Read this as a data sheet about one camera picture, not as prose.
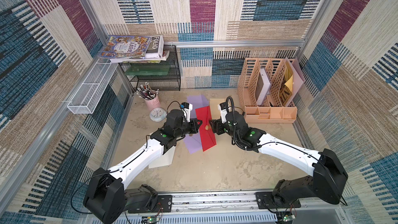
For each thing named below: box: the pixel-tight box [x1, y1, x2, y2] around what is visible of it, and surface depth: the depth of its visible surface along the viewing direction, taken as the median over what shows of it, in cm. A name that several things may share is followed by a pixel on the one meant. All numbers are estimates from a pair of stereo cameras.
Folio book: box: [109, 35, 170, 63], surface depth 82 cm
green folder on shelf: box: [124, 64, 171, 76], surface depth 100 cm
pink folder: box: [285, 56, 306, 107], surface depth 89 cm
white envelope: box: [148, 145, 176, 170], surface depth 89 cm
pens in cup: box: [136, 81, 160, 100], surface depth 101 cm
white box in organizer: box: [254, 67, 272, 106], surface depth 101 cm
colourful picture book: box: [98, 35, 152, 59], surface depth 83 cm
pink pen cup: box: [144, 94, 161, 112], surface depth 107 cm
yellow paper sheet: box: [283, 74, 294, 93], surface depth 90 cm
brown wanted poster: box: [279, 60, 293, 107], surface depth 99 cm
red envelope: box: [194, 105, 217, 152], surface depth 83 cm
